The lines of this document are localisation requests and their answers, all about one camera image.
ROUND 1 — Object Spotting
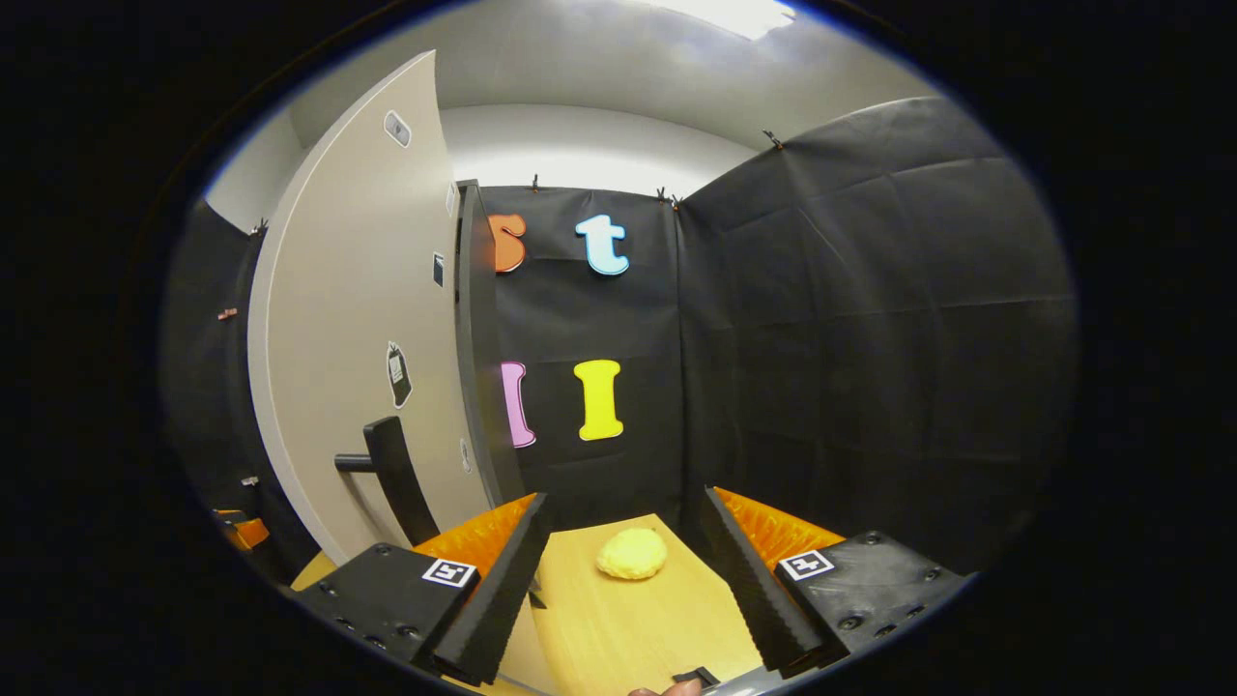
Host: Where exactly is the yellow lumpy sponge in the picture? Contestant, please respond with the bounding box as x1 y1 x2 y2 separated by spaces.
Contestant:
594 527 670 581

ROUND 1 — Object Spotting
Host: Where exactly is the long ceiling light panel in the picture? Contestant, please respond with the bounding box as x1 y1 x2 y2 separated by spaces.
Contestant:
657 0 798 42

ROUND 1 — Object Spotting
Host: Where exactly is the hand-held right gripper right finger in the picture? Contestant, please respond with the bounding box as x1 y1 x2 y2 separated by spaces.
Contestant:
701 486 967 678

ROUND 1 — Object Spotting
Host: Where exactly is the beige cabinet door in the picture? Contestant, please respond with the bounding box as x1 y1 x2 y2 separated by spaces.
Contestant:
246 50 528 566

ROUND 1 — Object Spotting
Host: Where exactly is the black backdrop cloth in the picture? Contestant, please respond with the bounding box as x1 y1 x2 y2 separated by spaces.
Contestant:
159 95 1080 581

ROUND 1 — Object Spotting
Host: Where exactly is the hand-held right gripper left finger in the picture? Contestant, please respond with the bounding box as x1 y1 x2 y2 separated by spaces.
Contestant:
295 491 557 687

